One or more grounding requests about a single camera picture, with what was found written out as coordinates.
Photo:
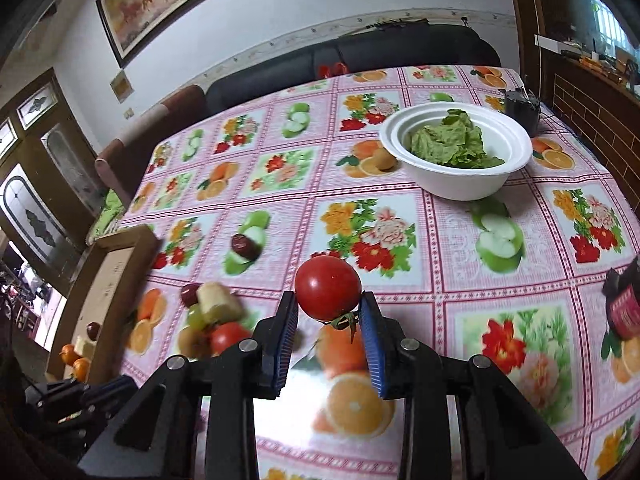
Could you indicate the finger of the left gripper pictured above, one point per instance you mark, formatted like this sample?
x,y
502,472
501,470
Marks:
x,y
64,399

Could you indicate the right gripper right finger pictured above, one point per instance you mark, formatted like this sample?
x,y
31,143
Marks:
x,y
502,436

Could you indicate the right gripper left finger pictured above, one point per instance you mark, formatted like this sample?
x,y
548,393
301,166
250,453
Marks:
x,y
154,436

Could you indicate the small orange mandarin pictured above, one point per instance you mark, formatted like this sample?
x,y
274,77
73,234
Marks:
x,y
68,355

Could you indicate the brown kiwi fruit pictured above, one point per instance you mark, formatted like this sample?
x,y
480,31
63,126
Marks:
x,y
193,344

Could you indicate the large red tomato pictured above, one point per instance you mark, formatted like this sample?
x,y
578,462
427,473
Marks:
x,y
226,335

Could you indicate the dark plum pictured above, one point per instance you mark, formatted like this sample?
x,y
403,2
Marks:
x,y
93,330
244,249
189,294

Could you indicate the pale sugarcane chunk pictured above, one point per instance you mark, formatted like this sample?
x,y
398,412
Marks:
x,y
84,347
218,304

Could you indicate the small red tomato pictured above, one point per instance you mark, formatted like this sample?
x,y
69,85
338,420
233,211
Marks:
x,y
328,289

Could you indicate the orange mandarin with leaf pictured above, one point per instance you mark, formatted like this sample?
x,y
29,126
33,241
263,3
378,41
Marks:
x,y
81,369

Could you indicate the green grape left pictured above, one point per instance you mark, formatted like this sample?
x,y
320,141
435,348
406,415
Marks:
x,y
195,318

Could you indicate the shallow cardboard box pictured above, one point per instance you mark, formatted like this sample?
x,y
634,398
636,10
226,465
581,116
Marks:
x,y
106,291

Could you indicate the red labelled dark jar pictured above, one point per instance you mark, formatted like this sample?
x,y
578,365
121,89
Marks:
x,y
621,291

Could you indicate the green patterned cushion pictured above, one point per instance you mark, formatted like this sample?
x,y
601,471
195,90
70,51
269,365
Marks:
x,y
111,212

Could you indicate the wooden glass panel door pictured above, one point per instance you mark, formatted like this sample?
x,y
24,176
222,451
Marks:
x,y
50,193

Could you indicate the dark plum on apple print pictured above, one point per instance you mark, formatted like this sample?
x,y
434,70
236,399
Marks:
x,y
244,249

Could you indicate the maroon armchair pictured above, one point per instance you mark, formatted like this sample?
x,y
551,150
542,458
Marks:
x,y
122,164

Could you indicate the fruit print pink tablecloth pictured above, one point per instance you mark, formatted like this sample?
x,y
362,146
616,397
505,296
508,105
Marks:
x,y
517,277

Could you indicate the white bowl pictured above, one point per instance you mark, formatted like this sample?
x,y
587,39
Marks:
x,y
502,137

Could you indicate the green lettuce leaves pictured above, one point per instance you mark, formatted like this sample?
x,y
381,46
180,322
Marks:
x,y
455,142

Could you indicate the black object behind bowl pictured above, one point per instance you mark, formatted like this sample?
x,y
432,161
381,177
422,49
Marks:
x,y
522,106

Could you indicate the brown wooden side cabinet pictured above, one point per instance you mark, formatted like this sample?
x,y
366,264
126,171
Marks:
x,y
602,115

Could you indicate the black leather sofa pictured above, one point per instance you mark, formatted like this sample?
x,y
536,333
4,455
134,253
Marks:
x,y
387,46

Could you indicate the red item on sofa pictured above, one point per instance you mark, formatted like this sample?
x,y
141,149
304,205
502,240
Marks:
x,y
335,70

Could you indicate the small yellow wall picture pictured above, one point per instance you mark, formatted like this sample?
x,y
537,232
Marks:
x,y
121,87

